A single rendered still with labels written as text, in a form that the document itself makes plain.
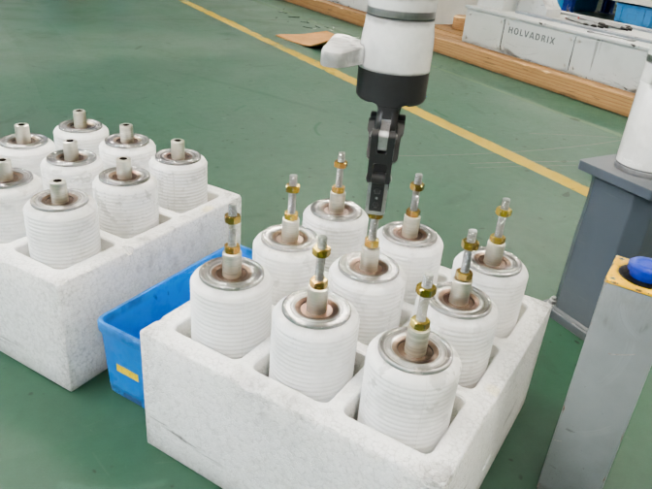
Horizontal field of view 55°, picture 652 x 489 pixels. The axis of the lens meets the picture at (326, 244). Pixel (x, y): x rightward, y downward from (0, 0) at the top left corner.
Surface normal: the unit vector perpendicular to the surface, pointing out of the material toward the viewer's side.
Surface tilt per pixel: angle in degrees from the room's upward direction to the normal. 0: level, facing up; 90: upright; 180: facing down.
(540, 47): 90
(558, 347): 0
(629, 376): 90
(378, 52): 90
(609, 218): 90
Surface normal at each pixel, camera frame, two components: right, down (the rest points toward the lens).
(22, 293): -0.51, 0.36
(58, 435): 0.08, -0.88
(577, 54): -0.87, 0.16
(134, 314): 0.85, 0.27
